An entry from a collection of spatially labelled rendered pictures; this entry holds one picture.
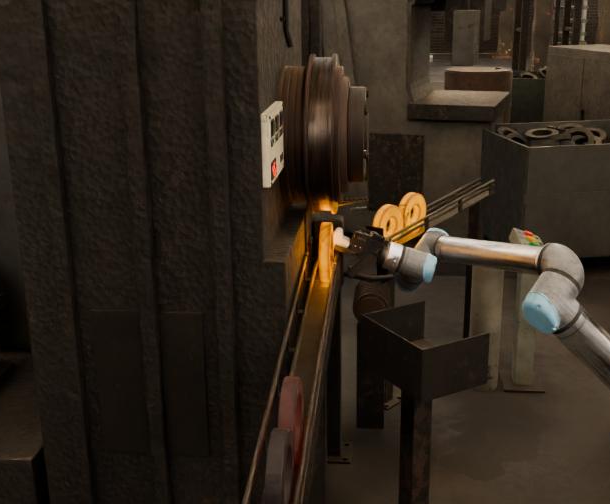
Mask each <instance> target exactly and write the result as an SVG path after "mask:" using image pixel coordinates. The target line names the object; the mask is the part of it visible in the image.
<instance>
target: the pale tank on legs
mask: <svg viewBox="0 0 610 504"><path fill-rule="evenodd" d="M571 5H572V0H564V12H563V25H562V38H561V45H568V43H569V31H571V32H572V36H571V45H579V36H580V23H581V11H582V0H574V11H573V23H572V28H571V27H570V18H571ZM529 6H530V0H515V13H514V30H513V47H512V64H511V69H512V70H513V71H525V69H526V53H527V37H528V22H529ZM560 6H561V0H556V8H555V22H554V36H553V46H558V33H559V20H560Z"/></svg>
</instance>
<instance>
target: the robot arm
mask: <svg viewBox="0 0 610 504"><path fill-rule="evenodd" d="M360 229H363V230H366V231H367V233H365V232H364V233H362V230H360ZM333 234H334V249H336V250H338V251H340V252H342V253H345V254H348V255H351V256H353V257H356V258H360V259H359V260H358V261H357V262H356V263H354V264H353V265H351V266H350V267H348V268H347V271H346V275H347V276H348V277H349V278H350V279H351V278H352V277H355V276H356V275H357V274H358V273H359V272H360V271H361V270H362V269H363V268H364V267H365V266H367V265H368V264H369V263H370V262H371V261H373V260H374V259H375V258H376V257H379V259H378V264H381V265H382V268H384V269H387V270H390V271H393V272H396V274H395V283H396V285H397V287H398V288H399V289H400V290H402V291H404V292H413V291H415V290H417V289H418V288H419V287H420V285H421V284H422V282H423V281H424V282H425V283H426V282H427V283H430V282H431V280H432V277H433V274H434V271H435V267H436V264H437V261H442V262H453V263H460V264H466V265H473V266H479V267H486V268H493V269H499V270H506V271H513V272H519V273H526V274H532V275H538V276H539V278H538V280H537V281H536V283H535V284H534V286H533V287H532V289H531V290H530V292H529V293H528V294H527V295H526V298H525V300H524V302H523V304H522V313H523V316H524V318H525V319H526V320H527V322H528V323H529V324H530V325H531V326H532V327H534V328H537V329H538V331H540V332H542V333H545V334H553V335H555V336H556V337H557V338H558V339H559V340H560V341H561V342H562V343H563V344H564V345H565V346H566V347H567V348H568V349H569V350H570V351H571V352H572V353H573V354H574V355H575V356H576V357H577V358H578V359H579V360H580V361H581V362H582V363H583V364H584V365H585V366H586V367H587V368H588V369H589V370H590V371H592V372H593V373H594V374H595V375H596V376H597V377H598V378H599V379H600V380H601V381H602V382H603V383H604V384H605V385H606V386H607V387H608V388H609V389H610V335H609V334H608V333H607V332H606V331H605V330H604V329H603V328H602V327H601V326H600V325H599V324H598V323H597V322H596V321H595V320H594V319H593V318H592V317H591V316H590V315H589V314H588V313H587V312H586V311H585V310H584V309H583V307H582V306H581V304H580V303H579V302H578V301H577V300H576V297H577V296H578V294H579V293H580V291H581V289H582V287H583V284H584V269H583V266H582V263H581V261H580V259H579V258H578V256H577V255H576V254H575V253H574V252H573V251H572V250H571V249H569V248H568V247H566V246H564V245H561V244H557V243H547V244H545V245H544V246H543V247H537V246H529V245H520V244H511V243H503V242H494V241H486V240H477V239H468V238H460V237H451V236H449V235H448V234H447V233H446V232H445V231H443V230H441V229H438V228H430V229H429V230H428V231H427V232H426V233H425V234H424V235H423V237H422V238H421V240H420V241H419V243H418V244H417V245H416V247H415V248H414V249H412V248H409V247H406V246H403V245H400V244H397V243H394V242H390V243H389V238H387V237H384V236H381V235H378V234H375V233H372V231H370V230H367V229H364V228H361V227H358V226H357V228H356V231H355V232H354V234H353V237H352V242H350V238H349V237H347V236H344V234H343V229H342V228H336V230H335V231H334V233H333ZM388 243H389V245H388ZM379 250H380V251H379Z"/></svg>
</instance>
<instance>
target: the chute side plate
mask: <svg viewBox="0 0 610 504"><path fill-rule="evenodd" d="M340 273H341V255H339V259H338V263H337V268H336V273H335V280H334V285H333V291H332V298H331V304H330V312H329V317H328V323H327V330H326V336H325V342H324V351H323V355H322V361H321V368H320V374H319V381H318V387H317V396H316V400H315V406H314V412H313V419H312V425H311V432H310V438H309V444H308V453H307V457H306V463H305V470H304V476H303V482H302V489H301V495H300V502H299V504H308V502H309V495H310V488H311V481H312V474H313V467H314V460H315V453H316V446H317V439H318V432H319V425H320V418H321V411H322V403H323V396H324V379H325V373H326V372H327V368H328V361H329V354H330V347H331V340H332V333H333V326H334V319H335V312H336V305H337V298H338V293H339V288H340Z"/></svg>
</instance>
